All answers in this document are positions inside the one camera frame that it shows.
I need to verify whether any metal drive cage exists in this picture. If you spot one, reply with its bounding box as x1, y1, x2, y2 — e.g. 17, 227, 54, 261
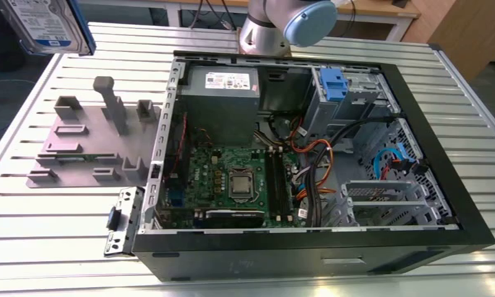
305, 66, 402, 146

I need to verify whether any yellow black wire bundle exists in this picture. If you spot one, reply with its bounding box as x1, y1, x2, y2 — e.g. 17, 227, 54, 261
254, 129, 293, 149

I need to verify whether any hard disk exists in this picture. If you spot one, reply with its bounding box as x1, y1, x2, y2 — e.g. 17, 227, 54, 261
0, 0, 99, 57

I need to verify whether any white floor cable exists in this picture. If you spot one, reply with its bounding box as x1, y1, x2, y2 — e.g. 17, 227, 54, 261
0, 79, 38, 90

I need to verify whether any blue data wire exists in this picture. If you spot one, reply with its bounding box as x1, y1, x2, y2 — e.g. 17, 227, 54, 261
373, 148, 406, 180

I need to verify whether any black PC case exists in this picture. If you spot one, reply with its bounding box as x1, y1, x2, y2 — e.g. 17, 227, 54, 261
131, 49, 495, 282

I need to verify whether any green RAM stick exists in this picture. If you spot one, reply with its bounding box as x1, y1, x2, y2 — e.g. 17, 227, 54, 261
55, 153, 103, 161

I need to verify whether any metal disk bay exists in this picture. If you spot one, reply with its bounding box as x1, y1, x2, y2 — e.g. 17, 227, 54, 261
341, 180, 455, 228

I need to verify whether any silver CPU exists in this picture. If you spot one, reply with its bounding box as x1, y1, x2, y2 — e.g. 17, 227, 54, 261
230, 176, 253, 194

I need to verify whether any brown wooden cabinet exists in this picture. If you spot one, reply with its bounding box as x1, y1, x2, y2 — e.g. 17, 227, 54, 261
402, 0, 495, 83

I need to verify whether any CPU socket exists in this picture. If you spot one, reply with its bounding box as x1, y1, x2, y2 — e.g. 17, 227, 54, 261
226, 166, 258, 202

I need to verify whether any black RAM slot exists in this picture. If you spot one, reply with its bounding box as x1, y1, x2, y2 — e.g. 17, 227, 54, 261
277, 147, 295, 222
265, 147, 282, 222

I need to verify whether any orange wire bundle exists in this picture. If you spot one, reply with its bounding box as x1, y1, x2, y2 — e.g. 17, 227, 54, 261
291, 139, 339, 202

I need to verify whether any grey parts rack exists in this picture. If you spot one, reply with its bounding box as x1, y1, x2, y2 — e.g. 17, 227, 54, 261
26, 76, 166, 189

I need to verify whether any black office chair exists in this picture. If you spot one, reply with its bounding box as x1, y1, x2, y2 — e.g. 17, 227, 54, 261
0, 0, 30, 74

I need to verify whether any metal card retention bracket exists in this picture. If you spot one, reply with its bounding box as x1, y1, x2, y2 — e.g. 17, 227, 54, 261
103, 186, 146, 257

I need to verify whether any black graphics card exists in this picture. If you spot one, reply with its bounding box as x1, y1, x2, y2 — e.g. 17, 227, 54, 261
194, 209, 267, 229

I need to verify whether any blue expansion slot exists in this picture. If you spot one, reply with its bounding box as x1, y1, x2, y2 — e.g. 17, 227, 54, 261
168, 187, 187, 209

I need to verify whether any power wire black connector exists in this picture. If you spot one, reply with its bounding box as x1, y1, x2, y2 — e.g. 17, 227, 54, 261
390, 157, 430, 177

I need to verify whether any green motherboard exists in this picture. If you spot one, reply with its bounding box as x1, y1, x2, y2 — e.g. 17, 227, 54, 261
156, 145, 310, 230

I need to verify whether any blue plastic drive latch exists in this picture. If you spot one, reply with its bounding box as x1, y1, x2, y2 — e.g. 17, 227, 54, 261
319, 67, 350, 102

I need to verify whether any thin red wire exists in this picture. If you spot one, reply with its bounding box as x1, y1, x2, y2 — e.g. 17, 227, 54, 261
171, 111, 190, 179

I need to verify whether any grey power supply unit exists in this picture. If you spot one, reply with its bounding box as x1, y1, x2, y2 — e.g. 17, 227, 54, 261
176, 64, 262, 149

